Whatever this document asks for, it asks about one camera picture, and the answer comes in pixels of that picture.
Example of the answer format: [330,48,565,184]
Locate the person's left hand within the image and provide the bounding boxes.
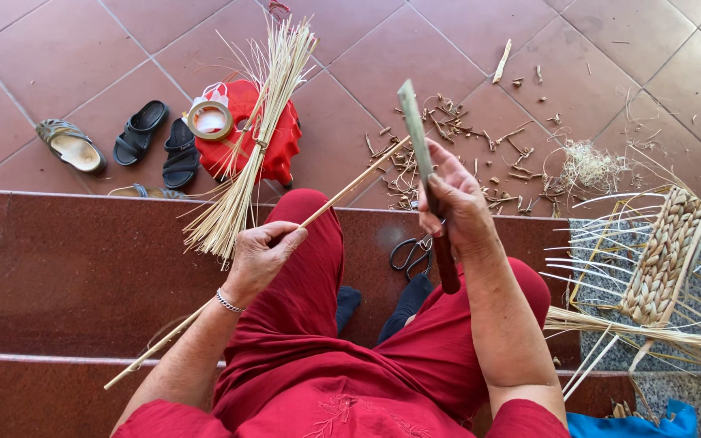
[221,220,309,309]

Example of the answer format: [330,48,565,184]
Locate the person's right hand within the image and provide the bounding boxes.
[417,139,501,260]

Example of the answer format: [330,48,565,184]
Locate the knife with wooden handle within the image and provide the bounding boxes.
[397,79,462,295]

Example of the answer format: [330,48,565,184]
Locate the long thin rattan stick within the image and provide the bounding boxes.
[103,135,412,391]

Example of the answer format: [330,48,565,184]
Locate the black scissors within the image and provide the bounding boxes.
[389,235,434,283]

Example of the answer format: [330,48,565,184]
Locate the heap of brown rattan shavings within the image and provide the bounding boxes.
[364,92,565,219]

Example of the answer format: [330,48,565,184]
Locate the bundle of pale rattan strips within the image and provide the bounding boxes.
[181,12,321,270]

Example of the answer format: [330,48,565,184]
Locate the person's dark left sock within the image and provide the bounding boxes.
[334,285,362,335]

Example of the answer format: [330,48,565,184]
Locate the person's dark sock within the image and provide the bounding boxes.
[334,285,362,335]
[377,273,434,345]

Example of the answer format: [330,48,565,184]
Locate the person's dark right sock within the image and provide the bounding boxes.
[377,273,434,345]

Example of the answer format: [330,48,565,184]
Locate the red plastic stool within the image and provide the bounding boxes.
[194,79,303,189]

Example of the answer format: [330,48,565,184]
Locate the person's red clothing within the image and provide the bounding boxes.
[111,188,570,438]

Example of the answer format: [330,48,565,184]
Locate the black sandal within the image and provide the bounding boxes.
[112,100,170,167]
[162,118,201,190]

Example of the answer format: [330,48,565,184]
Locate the tangle of pale fibre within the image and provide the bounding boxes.
[543,139,632,197]

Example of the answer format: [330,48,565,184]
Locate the pale wood chip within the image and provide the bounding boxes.
[491,39,513,85]

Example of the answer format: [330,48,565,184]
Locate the roll of brown tape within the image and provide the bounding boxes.
[187,100,234,142]

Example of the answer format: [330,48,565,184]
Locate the white face mask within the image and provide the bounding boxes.
[191,83,230,132]

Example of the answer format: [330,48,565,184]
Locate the pair of white cane sticks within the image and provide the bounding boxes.
[562,332,620,402]

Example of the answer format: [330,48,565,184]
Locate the olive and beige sandal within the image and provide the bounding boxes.
[35,118,108,176]

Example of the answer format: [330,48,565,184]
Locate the loose sheaf of straw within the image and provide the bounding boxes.
[545,306,701,367]

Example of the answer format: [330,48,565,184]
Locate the blue cloth bag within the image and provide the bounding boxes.
[566,399,699,438]

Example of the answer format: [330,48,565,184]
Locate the silver bead bracelet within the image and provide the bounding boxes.
[216,288,247,315]

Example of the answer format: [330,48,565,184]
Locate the brown strap sandal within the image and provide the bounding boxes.
[107,183,191,200]

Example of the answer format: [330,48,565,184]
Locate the woven seagrass basket frame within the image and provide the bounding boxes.
[539,184,701,390]

